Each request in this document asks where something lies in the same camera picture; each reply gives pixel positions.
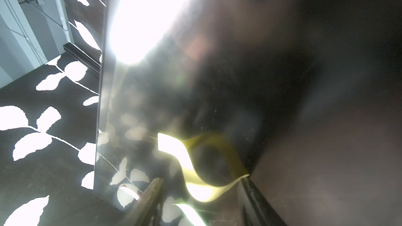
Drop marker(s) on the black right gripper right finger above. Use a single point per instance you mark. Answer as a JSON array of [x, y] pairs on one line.
[[255, 209]]

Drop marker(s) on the black computer monitor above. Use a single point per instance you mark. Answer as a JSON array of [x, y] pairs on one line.
[[308, 92]]

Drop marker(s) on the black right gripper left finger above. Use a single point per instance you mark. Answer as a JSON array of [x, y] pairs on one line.
[[148, 209]]

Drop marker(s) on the yellow sticky note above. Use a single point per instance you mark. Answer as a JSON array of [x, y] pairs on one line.
[[196, 186]]

